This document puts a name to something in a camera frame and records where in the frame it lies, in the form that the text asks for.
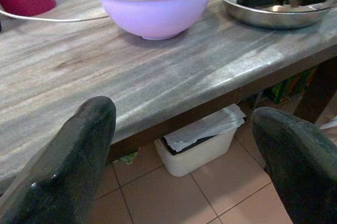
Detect round stainless steel plate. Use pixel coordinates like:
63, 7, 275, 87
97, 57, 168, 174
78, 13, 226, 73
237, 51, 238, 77
217, 0, 337, 30

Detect white power cable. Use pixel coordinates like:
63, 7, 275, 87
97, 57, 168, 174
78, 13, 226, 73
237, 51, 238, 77
0, 4, 110, 23

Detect white paper sheets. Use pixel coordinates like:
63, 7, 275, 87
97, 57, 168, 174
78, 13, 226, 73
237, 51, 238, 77
163, 104, 247, 151

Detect large purple plastic bowl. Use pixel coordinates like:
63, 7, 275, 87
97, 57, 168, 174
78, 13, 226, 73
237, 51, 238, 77
93, 0, 216, 41

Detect white plastic bin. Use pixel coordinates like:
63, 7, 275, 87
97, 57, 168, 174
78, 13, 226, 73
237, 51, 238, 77
154, 104, 247, 178

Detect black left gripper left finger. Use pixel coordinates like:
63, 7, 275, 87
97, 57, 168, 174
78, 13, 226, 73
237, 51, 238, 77
0, 96, 117, 224

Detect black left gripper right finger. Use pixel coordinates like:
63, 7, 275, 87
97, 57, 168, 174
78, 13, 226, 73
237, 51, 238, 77
251, 107, 337, 224

